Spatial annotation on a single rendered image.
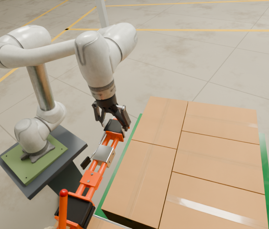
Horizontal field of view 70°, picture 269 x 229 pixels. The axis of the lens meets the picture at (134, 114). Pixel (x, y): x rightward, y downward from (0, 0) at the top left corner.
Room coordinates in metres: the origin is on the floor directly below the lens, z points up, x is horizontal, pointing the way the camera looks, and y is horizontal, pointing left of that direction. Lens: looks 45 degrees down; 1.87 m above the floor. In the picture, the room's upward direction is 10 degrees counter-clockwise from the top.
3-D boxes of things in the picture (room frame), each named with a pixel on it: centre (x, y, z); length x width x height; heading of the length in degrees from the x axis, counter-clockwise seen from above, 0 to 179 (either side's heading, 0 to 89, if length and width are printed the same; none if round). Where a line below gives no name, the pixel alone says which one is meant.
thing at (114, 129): (0.55, 0.08, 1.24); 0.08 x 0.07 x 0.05; 154
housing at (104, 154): (0.44, 0.15, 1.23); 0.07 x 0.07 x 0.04; 64
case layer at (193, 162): (0.81, -0.38, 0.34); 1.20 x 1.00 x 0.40; 153
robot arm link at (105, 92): (0.56, 0.09, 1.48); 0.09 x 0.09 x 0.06
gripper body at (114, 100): (0.55, 0.09, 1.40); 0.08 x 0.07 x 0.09; 63
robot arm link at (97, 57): (0.57, 0.09, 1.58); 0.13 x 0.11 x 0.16; 145
